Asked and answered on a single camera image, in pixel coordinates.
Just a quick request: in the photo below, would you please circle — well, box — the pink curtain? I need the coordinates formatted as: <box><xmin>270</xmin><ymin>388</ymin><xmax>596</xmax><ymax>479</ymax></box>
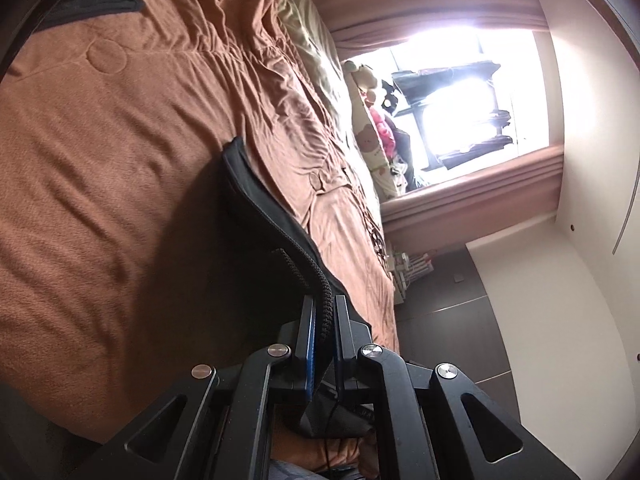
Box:
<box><xmin>300</xmin><ymin>0</ymin><xmax>548</xmax><ymax>46</ymax></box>
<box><xmin>380</xmin><ymin>145</ymin><xmax>568</xmax><ymax>256</ymax></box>

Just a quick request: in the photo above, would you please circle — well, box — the person's right hand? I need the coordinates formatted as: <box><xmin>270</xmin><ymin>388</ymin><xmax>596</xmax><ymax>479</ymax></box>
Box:
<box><xmin>272</xmin><ymin>405</ymin><xmax>378</xmax><ymax>478</ymax></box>

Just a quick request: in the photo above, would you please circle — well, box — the white rack with red handle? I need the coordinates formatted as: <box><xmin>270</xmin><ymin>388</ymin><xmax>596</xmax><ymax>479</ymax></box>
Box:
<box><xmin>390</xmin><ymin>250</ymin><xmax>436</xmax><ymax>291</ymax></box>

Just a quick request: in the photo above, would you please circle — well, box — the hanging dark dress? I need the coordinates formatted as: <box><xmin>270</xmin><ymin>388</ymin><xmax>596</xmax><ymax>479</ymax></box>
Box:
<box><xmin>392</xmin><ymin>62</ymin><xmax>501</xmax><ymax>106</ymax></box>

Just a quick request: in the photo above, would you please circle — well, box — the hanging dark garment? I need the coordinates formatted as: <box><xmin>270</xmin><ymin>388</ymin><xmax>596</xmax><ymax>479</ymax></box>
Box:
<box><xmin>440</xmin><ymin>137</ymin><xmax>513</xmax><ymax>171</ymax></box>
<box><xmin>480</xmin><ymin>110</ymin><xmax>513</xmax><ymax>129</ymax></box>

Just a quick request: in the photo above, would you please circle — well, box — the window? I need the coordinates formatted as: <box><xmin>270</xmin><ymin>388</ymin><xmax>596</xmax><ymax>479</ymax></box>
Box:
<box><xmin>380</xmin><ymin>25</ymin><xmax>556</xmax><ymax>191</ymax></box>

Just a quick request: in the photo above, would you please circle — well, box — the brown blanket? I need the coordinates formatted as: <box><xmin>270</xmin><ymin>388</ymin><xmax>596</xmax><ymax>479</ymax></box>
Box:
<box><xmin>0</xmin><ymin>0</ymin><xmax>401</xmax><ymax>446</ymax></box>

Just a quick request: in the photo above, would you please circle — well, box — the beige teddy plush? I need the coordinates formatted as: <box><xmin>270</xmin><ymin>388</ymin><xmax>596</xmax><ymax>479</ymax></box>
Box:
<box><xmin>342</xmin><ymin>59</ymin><xmax>381</xmax><ymax>91</ymax></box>

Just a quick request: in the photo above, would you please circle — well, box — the black braided cable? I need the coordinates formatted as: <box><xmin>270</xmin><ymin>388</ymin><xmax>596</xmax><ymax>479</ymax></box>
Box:
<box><xmin>272</xmin><ymin>247</ymin><xmax>333</xmax><ymax>346</ymax></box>

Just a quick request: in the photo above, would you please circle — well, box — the pink cloth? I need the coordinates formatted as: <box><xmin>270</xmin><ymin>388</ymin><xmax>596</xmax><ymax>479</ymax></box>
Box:
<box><xmin>370</xmin><ymin>105</ymin><xmax>396</xmax><ymax>156</ymax></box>

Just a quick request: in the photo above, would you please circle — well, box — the black and white plush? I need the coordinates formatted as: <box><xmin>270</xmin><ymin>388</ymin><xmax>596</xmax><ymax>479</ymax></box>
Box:
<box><xmin>377</xmin><ymin>79</ymin><xmax>401</xmax><ymax>111</ymax></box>

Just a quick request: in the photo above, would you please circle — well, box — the bear print window seat cushion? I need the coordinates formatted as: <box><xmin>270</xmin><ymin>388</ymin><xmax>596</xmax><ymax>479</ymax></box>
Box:
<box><xmin>347</xmin><ymin>75</ymin><xmax>406</xmax><ymax>201</ymax></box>

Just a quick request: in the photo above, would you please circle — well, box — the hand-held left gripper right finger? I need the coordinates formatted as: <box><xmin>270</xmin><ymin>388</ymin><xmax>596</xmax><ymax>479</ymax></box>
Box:
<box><xmin>334</xmin><ymin>295</ymin><xmax>583</xmax><ymax>480</ymax></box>

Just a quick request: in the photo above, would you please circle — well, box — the black patterned cloth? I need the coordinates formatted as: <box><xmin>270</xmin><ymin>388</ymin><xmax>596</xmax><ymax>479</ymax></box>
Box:
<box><xmin>360</xmin><ymin>180</ymin><xmax>391</xmax><ymax>271</ymax></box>

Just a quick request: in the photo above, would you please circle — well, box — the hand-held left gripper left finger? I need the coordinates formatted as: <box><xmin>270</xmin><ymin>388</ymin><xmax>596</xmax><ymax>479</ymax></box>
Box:
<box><xmin>97</xmin><ymin>296</ymin><xmax>318</xmax><ymax>480</ymax></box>

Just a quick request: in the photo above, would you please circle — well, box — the beige duvet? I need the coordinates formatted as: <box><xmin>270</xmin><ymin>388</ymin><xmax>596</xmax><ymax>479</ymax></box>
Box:
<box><xmin>275</xmin><ymin>0</ymin><xmax>366</xmax><ymax>126</ymax></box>

